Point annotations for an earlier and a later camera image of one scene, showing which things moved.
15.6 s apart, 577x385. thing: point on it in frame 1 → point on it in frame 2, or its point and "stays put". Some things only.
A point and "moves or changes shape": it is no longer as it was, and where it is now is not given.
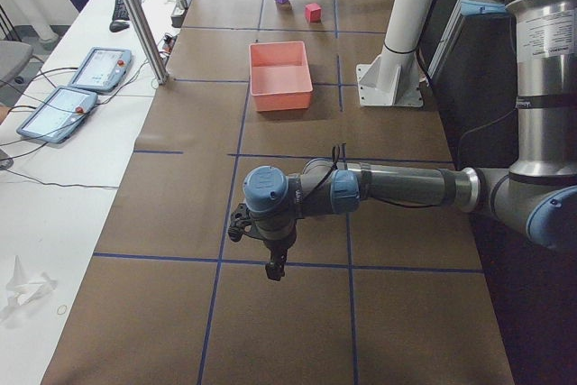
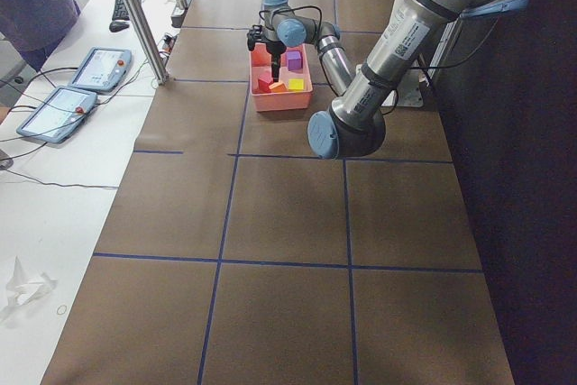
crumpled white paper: [21, 290] stays put
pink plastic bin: [279, 76] stays put
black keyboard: [120, 10] stays put
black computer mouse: [118, 26] stays put
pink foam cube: [313, 12] moves or changes shape
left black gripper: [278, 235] → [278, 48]
